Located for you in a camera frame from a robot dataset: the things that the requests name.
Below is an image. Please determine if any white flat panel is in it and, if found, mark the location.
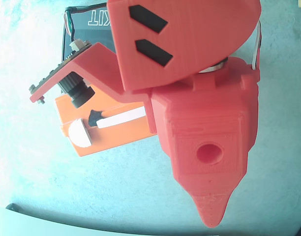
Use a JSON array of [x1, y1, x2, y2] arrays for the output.
[[0, 203, 171, 236]]

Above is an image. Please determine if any orange plastic box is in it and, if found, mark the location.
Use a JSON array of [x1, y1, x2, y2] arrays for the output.
[[54, 83, 157, 157]]

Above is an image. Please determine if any white round box knob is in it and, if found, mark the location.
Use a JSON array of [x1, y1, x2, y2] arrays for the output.
[[68, 118, 92, 148]]

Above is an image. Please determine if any white black gripper servo cable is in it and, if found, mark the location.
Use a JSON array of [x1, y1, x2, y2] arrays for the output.
[[251, 19, 262, 71]]

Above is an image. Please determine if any white box handle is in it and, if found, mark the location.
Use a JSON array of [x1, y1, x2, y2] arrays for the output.
[[96, 106, 147, 129]]

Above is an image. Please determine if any black camera module with lens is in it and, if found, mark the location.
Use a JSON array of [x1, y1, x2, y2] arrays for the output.
[[29, 39, 95, 109]]

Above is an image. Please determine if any multicoloured camera cable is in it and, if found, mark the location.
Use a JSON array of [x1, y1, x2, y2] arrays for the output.
[[63, 2, 109, 43]]

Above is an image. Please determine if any black handle hinge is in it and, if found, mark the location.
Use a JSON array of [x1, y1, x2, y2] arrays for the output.
[[88, 109, 104, 127]]

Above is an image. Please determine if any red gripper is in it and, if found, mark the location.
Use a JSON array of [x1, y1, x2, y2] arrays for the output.
[[145, 56, 261, 195]]

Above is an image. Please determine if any red fixed gripper finger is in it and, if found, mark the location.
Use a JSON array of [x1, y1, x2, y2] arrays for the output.
[[189, 186, 238, 228]]

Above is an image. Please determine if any black cardboard box white print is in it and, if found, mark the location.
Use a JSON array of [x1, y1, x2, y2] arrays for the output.
[[61, 6, 118, 94]]

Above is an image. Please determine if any red camera mount bracket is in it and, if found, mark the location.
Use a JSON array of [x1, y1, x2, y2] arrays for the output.
[[29, 42, 151, 104]]

